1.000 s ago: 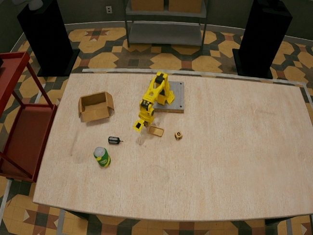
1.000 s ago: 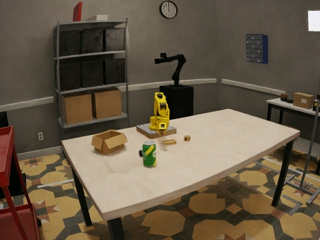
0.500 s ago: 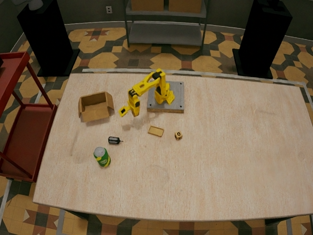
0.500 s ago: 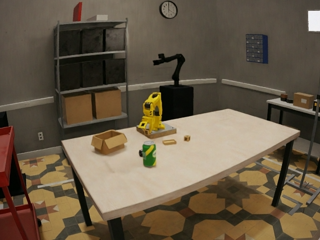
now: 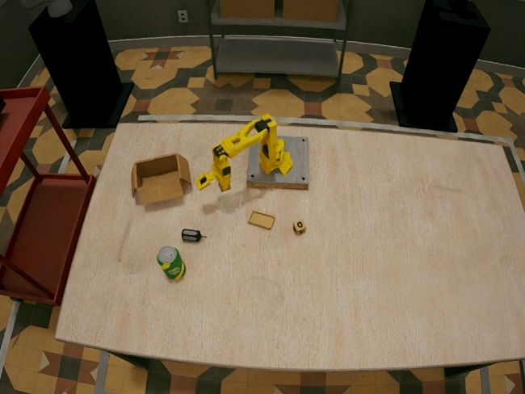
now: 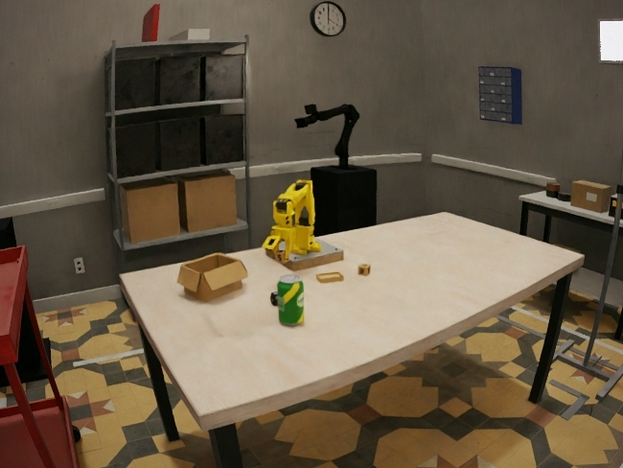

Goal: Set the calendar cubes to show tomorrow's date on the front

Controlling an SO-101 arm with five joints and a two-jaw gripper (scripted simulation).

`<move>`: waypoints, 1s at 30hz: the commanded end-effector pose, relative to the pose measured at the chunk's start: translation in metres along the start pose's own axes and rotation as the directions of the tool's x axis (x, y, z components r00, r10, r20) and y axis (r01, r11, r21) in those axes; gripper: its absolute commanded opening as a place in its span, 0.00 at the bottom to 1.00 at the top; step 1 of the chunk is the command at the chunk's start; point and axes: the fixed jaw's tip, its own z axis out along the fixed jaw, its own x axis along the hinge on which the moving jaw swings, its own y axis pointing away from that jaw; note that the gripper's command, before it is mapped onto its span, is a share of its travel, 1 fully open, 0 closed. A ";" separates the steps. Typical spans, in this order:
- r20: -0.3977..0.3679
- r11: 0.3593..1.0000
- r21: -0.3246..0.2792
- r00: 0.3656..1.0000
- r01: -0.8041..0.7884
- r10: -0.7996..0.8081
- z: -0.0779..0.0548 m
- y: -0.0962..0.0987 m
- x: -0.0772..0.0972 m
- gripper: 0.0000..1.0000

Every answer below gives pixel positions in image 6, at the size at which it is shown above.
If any green soda can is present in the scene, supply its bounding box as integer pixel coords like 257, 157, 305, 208
277, 274, 305, 326

